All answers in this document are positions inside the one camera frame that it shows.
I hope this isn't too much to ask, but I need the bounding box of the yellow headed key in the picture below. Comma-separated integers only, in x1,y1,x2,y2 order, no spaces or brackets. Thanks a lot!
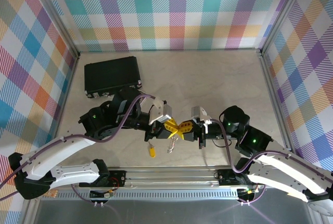
147,140,157,159

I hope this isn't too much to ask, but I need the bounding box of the black hard case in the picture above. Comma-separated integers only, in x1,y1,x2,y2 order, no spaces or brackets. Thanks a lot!
83,56,143,99

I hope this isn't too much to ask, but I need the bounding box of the perforated metal strip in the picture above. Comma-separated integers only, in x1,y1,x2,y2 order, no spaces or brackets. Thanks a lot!
56,191,239,200

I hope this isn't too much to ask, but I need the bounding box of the grey metal sheet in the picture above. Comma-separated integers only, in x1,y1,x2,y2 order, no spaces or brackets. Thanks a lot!
33,199,313,224

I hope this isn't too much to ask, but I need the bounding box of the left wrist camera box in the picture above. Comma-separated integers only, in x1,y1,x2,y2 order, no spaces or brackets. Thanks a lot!
148,99,174,126

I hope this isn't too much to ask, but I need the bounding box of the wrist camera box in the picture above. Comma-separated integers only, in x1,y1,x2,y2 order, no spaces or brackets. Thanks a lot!
148,99,174,126
191,106,212,126

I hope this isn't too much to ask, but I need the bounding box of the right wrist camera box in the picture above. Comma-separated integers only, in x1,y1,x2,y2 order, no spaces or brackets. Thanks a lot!
191,106,212,126

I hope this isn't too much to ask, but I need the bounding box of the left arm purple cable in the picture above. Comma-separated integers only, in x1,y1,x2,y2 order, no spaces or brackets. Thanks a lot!
0,93,157,207

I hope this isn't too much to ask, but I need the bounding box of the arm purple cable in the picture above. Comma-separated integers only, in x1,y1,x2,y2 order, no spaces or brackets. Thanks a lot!
210,119,333,207
0,93,157,207

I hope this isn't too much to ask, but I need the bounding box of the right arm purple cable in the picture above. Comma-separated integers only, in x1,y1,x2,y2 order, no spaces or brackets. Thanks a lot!
210,119,333,207

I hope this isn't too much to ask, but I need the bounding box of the aluminium frame rail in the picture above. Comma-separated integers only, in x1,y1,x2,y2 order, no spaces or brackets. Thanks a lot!
27,166,317,191

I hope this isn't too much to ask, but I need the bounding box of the aluminium side rail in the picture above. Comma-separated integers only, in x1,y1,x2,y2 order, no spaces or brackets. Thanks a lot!
46,52,79,169
259,49,298,157

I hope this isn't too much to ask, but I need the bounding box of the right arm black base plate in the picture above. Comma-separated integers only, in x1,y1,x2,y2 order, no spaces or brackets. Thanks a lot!
216,168,252,186

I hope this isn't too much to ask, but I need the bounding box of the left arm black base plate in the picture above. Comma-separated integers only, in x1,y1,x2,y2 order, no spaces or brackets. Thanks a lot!
100,170,127,188

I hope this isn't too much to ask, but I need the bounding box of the small connector board with wires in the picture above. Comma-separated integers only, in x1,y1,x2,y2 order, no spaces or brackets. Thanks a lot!
238,187,260,196
89,189,115,199

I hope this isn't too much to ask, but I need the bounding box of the aluminium corner post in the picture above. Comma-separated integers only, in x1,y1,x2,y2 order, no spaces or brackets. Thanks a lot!
259,0,313,56
25,0,80,59

